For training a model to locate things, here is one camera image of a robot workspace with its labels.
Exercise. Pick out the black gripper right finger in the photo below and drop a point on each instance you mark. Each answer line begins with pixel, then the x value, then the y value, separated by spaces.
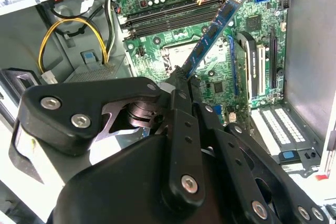
pixel 245 182

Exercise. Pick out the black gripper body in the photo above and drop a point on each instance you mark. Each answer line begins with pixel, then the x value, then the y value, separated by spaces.
pixel 118 187

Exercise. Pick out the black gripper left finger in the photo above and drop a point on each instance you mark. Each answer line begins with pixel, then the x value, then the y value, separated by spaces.
pixel 78 95

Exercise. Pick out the blue RAM stick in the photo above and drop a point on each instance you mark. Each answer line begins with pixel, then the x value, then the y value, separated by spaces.
pixel 210 35

